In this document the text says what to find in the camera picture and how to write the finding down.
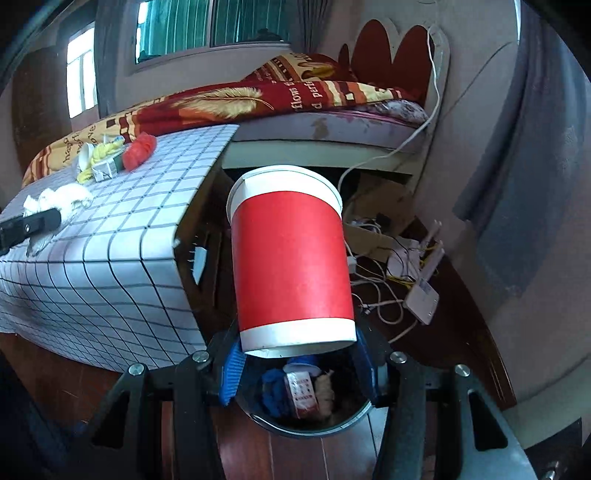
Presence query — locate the blue paper bowl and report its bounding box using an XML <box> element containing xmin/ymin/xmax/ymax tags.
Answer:
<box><xmin>281</xmin><ymin>355</ymin><xmax>324</xmax><ymax>377</ymax></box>

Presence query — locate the white router with antennas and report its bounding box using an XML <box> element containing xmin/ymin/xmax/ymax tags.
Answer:
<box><xmin>404</xmin><ymin>222</ymin><xmax>446</xmax><ymax>326</ymax></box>

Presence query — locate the white flat device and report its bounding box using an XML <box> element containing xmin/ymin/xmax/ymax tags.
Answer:
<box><xmin>387</xmin><ymin>237</ymin><xmax>419</xmax><ymax>278</ymax></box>

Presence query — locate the small bright window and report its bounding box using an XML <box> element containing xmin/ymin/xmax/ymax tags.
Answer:
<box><xmin>65</xmin><ymin>25</ymin><xmax>100</xmax><ymax>118</ymax></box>

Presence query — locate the bed with red patterned blanket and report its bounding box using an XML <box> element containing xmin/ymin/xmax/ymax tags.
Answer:
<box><xmin>21</xmin><ymin>53</ymin><xmax>416</xmax><ymax>188</ymax></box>

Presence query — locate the large window with green curtain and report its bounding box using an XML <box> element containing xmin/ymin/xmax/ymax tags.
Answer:
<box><xmin>134</xmin><ymin>0</ymin><xmax>301</xmax><ymax>65</ymax></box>

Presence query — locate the light blue wrapper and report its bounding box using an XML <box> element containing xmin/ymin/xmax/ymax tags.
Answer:
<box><xmin>23</xmin><ymin>182</ymin><xmax>95</xmax><ymax>222</ymax></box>

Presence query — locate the floral pillow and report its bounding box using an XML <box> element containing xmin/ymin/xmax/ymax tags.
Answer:
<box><xmin>369</xmin><ymin>99</ymin><xmax>430</xmax><ymax>127</ymax></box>

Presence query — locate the black plastic bucket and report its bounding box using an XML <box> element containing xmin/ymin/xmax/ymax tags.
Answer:
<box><xmin>233</xmin><ymin>342</ymin><xmax>375</xmax><ymax>439</ymax></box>

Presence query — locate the white checked tablecloth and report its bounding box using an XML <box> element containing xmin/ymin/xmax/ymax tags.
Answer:
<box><xmin>0</xmin><ymin>124</ymin><xmax>241</xmax><ymax>372</ymax></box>

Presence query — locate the cardboard box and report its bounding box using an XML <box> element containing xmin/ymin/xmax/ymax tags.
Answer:
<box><xmin>344</xmin><ymin>173</ymin><xmax>416</xmax><ymax>261</ymax></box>

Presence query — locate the brown paper bag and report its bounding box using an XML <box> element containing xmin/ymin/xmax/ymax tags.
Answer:
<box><xmin>316</xmin><ymin>369</ymin><xmax>338</xmax><ymax>418</ymax></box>

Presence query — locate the green drink carton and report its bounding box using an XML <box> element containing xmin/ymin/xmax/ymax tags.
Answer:
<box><xmin>91</xmin><ymin>154</ymin><xmax>125</xmax><ymax>183</ymax></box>

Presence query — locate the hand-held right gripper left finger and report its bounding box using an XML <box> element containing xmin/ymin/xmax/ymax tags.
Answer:
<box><xmin>88</xmin><ymin>323</ymin><xmax>245</xmax><ymax>480</ymax></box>

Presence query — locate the yellow thin cable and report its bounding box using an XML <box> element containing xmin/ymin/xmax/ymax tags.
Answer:
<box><xmin>388</xmin><ymin>242</ymin><xmax>444</xmax><ymax>284</ymax></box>

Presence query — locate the bed with red headboard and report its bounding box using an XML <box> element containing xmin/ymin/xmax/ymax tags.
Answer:
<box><xmin>222</xmin><ymin>18</ymin><xmax>451</xmax><ymax>176</ymax></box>

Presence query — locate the red paper cup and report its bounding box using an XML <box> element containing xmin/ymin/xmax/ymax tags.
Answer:
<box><xmin>226</xmin><ymin>165</ymin><xmax>357</xmax><ymax>358</ymax></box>

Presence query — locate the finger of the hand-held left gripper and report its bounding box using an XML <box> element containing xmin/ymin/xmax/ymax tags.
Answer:
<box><xmin>0</xmin><ymin>208</ymin><xmax>62</xmax><ymax>254</ymax></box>

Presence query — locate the red and white packet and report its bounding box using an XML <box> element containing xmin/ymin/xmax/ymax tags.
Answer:
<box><xmin>284</xmin><ymin>371</ymin><xmax>321</xmax><ymax>418</ymax></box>

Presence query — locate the blue cloth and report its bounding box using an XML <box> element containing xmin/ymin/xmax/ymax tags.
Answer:
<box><xmin>261</xmin><ymin>367</ymin><xmax>291</xmax><ymax>418</ymax></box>

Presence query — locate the white power cable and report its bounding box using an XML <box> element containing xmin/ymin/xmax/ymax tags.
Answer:
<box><xmin>337</xmin><ymin>25</ymin><xmax>441</xmax><ymax>195</ymax></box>

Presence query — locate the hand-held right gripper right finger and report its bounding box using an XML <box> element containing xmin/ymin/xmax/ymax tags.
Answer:
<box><xmin>355</xmin><ymin>318</ymin><xmax>513</xmax><ymax>480</ymax></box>

